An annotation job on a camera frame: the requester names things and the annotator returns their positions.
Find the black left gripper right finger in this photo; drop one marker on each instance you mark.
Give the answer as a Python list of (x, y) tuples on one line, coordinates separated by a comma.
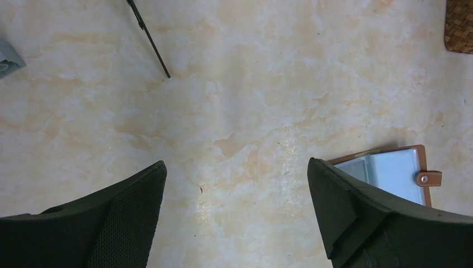
[(363, 226)]

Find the grey metal bracket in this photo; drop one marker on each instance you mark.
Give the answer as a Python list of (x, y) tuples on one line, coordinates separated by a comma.
[(11, 61)]

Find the woven wicker divided basket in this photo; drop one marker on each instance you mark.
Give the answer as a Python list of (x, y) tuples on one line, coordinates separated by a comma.
[(458, 26)]

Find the black tripod with grey tube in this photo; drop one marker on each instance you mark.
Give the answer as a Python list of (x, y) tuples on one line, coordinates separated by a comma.
[(143, 27)]

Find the brown leather card holder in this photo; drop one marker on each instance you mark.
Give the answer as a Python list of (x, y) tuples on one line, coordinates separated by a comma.
[(401, 171)]

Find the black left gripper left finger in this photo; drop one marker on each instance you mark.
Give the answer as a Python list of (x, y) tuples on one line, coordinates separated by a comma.
[(113, 227)]

